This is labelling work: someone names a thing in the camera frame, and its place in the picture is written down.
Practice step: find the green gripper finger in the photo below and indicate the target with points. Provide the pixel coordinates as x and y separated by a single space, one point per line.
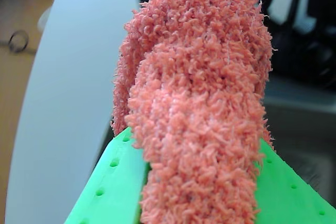
110 190
286 197

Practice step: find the fuzzy orange sock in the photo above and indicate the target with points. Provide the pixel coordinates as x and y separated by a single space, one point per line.
197 90

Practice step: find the dark grey bin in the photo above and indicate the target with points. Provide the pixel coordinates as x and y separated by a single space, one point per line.
302 129

